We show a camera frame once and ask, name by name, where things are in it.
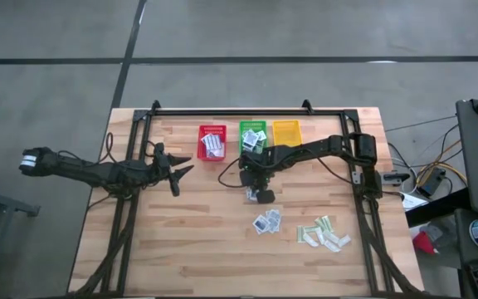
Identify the red plastic basket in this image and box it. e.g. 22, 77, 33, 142
196, 124, 227, 162

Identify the black power box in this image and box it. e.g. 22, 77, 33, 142
416, 167, 447, 197

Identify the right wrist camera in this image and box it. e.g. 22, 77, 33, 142
256, 189, 276, 205

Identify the green plastic basket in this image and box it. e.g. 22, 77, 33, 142
238, 120, 269, 155

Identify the black elongated device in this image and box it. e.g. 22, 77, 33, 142
382, 172, 412, 184

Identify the white paper sheet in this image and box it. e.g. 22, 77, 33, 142
400, 191, 430, 211

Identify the yellow plastic basket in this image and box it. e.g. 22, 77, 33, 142
271, 119, 304, 147

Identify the yellow cable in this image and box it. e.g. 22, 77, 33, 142
412, 139, 469, 188

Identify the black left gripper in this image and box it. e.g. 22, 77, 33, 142
145, 142, 195, 197

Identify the red fabric item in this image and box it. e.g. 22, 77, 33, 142
412, 230, 436, 256

